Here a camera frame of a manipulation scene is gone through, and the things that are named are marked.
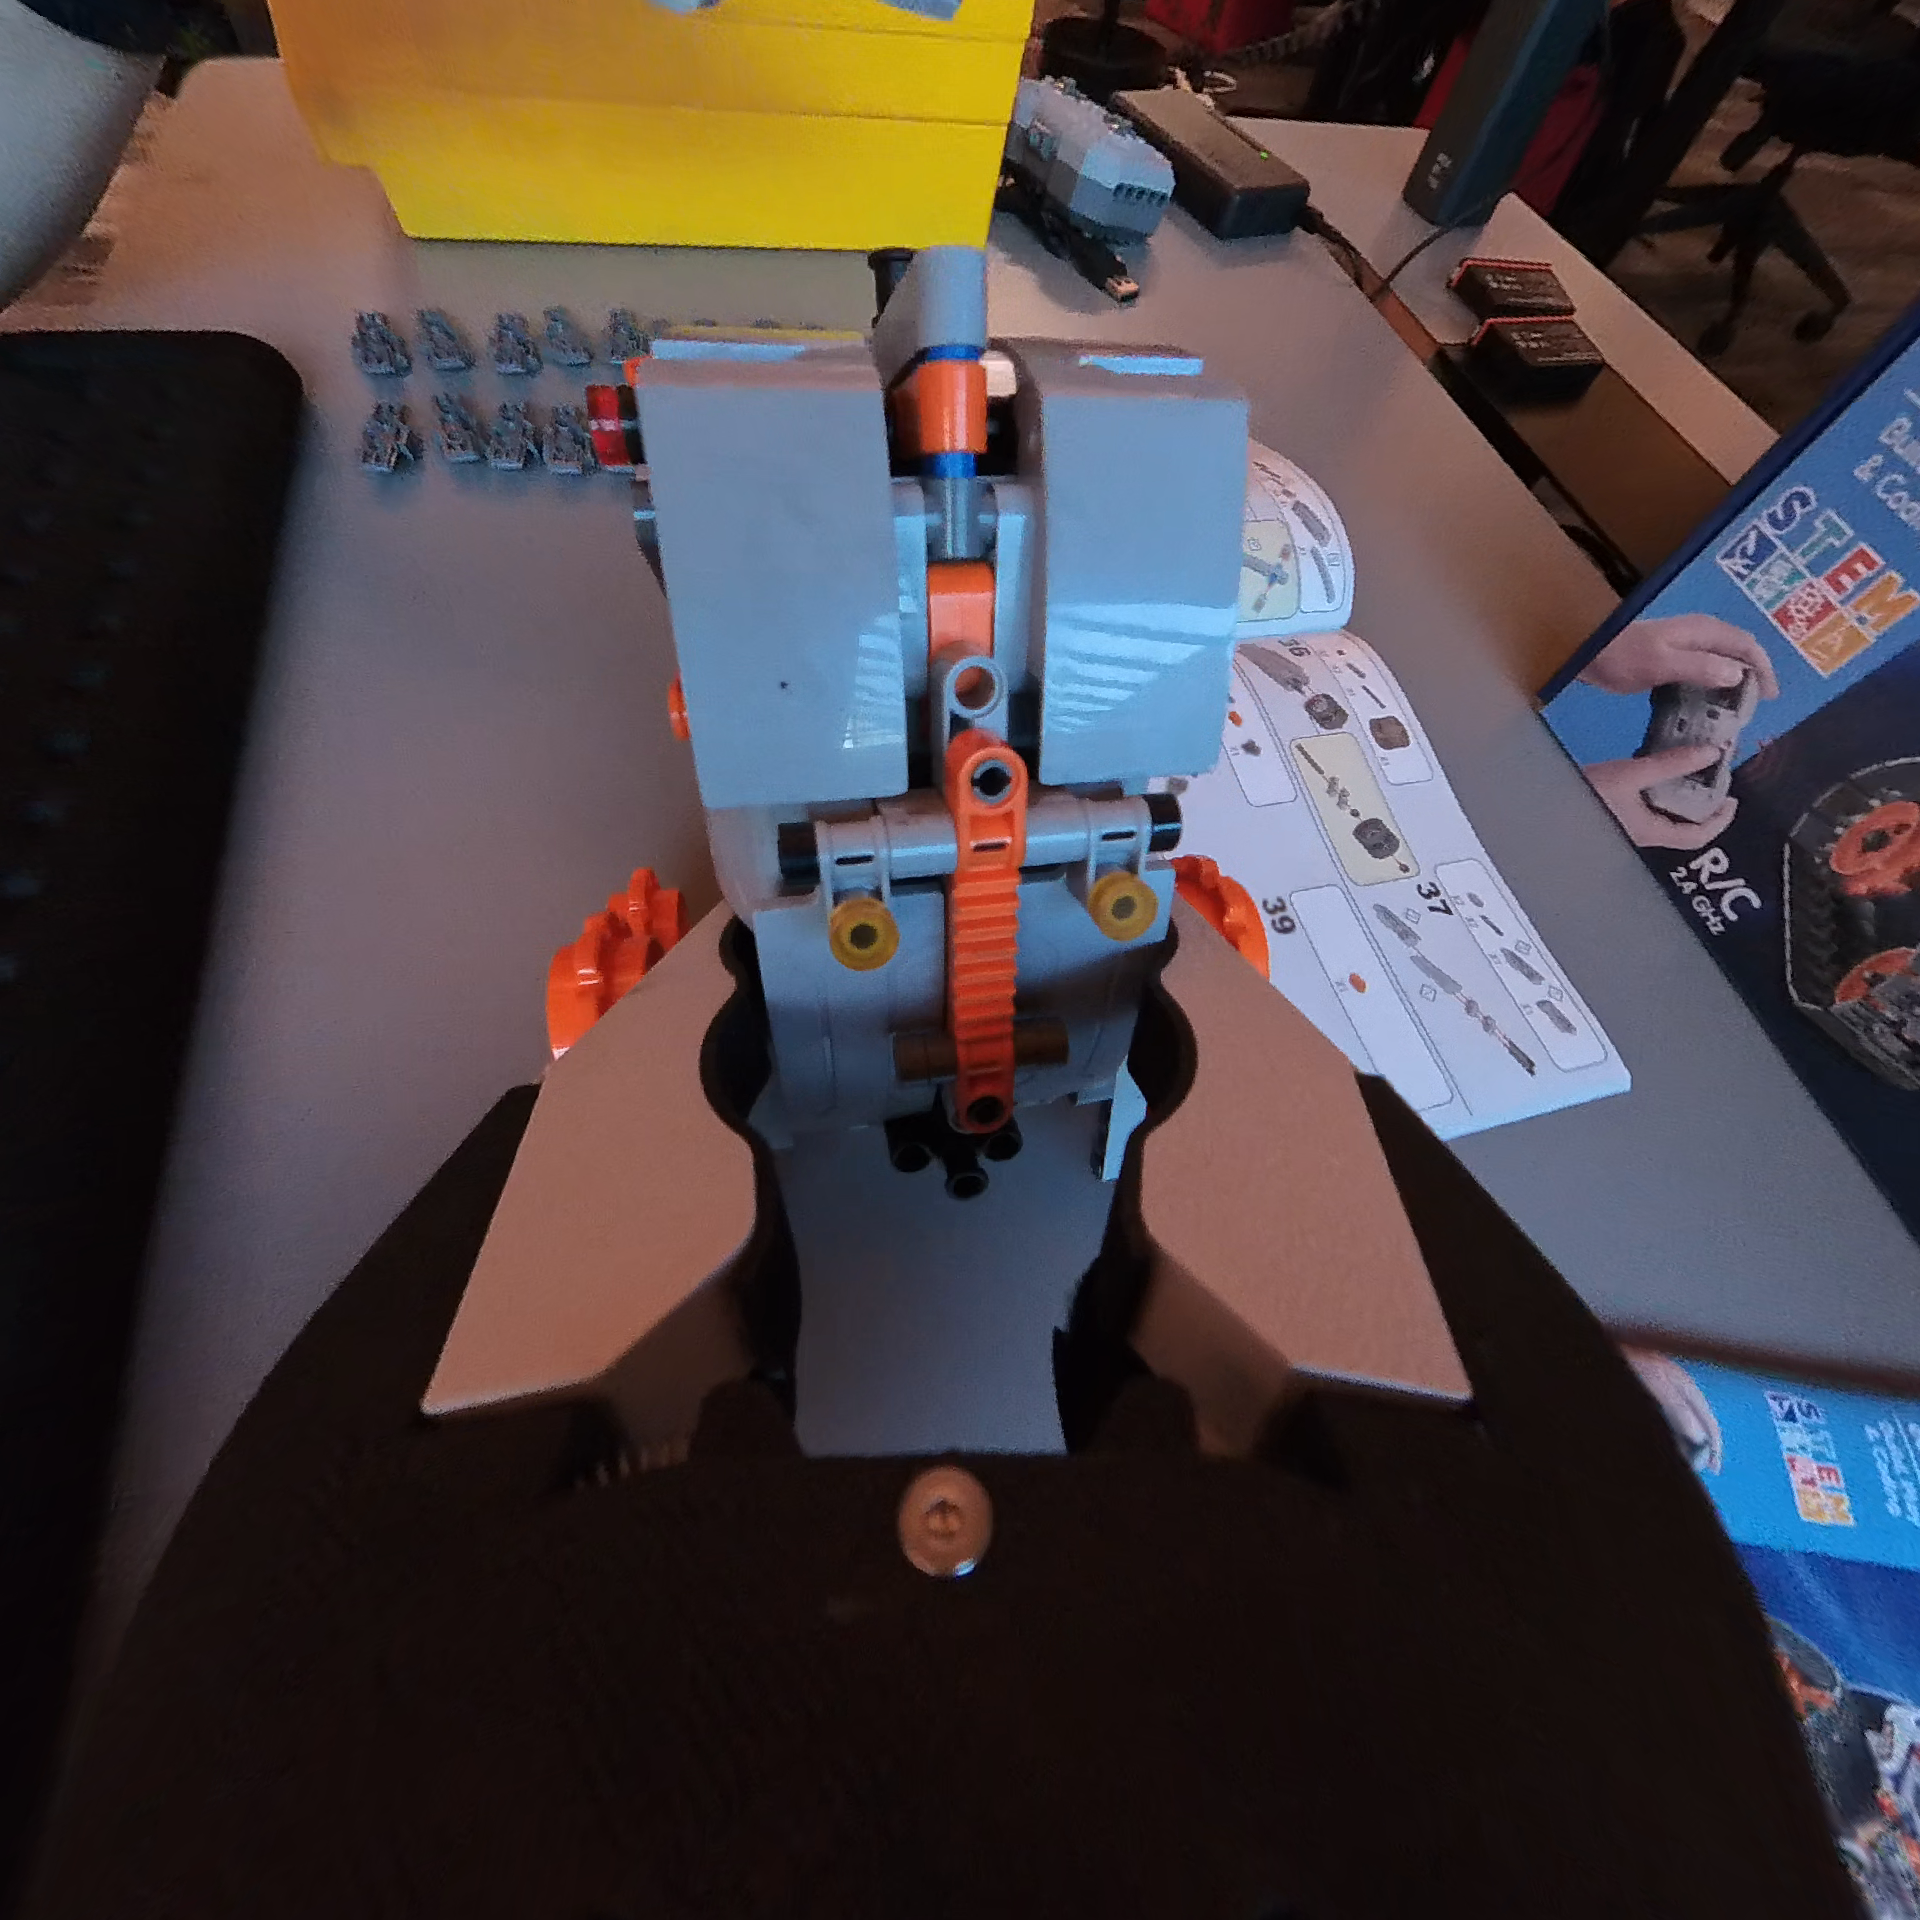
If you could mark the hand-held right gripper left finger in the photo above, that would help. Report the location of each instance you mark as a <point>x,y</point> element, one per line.
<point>600,1245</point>

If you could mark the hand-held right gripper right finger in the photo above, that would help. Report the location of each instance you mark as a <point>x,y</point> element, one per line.
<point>1290,1231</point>

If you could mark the grey and orange robot model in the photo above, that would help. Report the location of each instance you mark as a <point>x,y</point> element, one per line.
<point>781,599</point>

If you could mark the rows of grey track links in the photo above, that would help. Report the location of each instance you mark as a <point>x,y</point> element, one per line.
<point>452,389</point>

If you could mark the yellow plastic bin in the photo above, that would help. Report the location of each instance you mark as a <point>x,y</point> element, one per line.
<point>675,135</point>

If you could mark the grey desk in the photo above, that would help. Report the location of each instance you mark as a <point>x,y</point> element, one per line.
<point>452,721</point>

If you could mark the printed instruction booklet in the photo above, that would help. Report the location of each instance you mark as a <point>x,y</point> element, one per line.
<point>1424,931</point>

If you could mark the black dimpled pad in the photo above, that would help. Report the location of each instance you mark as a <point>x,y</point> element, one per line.
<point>136,902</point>

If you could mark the blue printed leaflet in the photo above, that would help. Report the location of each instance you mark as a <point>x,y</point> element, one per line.
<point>1830,1575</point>

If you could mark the dark blue toy kit box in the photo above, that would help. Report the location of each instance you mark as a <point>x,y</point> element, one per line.
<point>1770,780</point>

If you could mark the small black battery pack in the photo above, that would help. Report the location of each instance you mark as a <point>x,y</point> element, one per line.
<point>1516,285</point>
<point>1547,357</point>

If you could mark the black box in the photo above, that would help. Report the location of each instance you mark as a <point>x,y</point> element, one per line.
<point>1215,159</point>

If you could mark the grey power adapter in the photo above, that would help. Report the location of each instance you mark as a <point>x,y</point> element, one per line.
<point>1088,159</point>

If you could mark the black power bank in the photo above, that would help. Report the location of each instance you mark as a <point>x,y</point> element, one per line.
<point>1501,106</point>

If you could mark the black office chair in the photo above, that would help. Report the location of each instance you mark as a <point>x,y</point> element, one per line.
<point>1770,165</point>

